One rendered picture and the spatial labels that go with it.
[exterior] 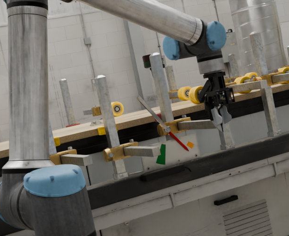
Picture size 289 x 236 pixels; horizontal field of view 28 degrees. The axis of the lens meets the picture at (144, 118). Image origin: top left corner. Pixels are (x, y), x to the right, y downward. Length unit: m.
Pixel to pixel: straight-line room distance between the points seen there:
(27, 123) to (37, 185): 0.23
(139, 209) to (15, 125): 0.85
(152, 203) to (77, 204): 0.93
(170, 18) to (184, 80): 8.58
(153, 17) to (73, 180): 0.56
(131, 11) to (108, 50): 8.18
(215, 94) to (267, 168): 0.70
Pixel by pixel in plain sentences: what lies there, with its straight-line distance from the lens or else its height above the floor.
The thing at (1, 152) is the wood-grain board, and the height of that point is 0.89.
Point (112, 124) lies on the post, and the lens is 2.25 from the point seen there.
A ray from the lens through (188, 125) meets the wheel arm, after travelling 2.28.
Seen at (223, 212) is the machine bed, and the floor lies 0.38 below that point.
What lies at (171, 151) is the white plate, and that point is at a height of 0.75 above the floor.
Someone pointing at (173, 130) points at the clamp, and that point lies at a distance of 2.35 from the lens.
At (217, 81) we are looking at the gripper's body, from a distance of 2.04.
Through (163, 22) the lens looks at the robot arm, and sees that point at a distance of 1.76.
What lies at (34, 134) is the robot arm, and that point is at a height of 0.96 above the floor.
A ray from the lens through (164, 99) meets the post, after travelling 2.35.
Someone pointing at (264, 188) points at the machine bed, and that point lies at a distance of 2.91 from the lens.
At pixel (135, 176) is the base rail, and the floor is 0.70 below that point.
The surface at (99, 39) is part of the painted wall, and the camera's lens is 9.86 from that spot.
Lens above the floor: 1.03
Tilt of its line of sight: 3 degrees down
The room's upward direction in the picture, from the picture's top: 12 degrees counter-clockwise
